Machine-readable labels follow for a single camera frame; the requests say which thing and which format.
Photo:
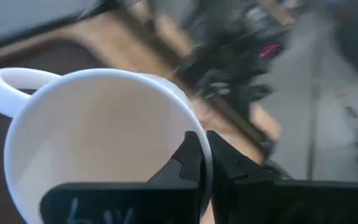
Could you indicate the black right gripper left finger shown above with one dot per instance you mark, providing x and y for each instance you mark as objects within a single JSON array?
[{"x": 120, "y": 202}]

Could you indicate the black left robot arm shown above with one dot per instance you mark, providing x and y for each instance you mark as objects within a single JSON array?
[{"x": 228, "y": 62}]

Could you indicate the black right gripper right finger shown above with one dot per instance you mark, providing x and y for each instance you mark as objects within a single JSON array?
[{"x": 291, "y": 202}]

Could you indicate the white ceramic mug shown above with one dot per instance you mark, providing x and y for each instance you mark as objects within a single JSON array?
[{"x": 104, "y": 124}]

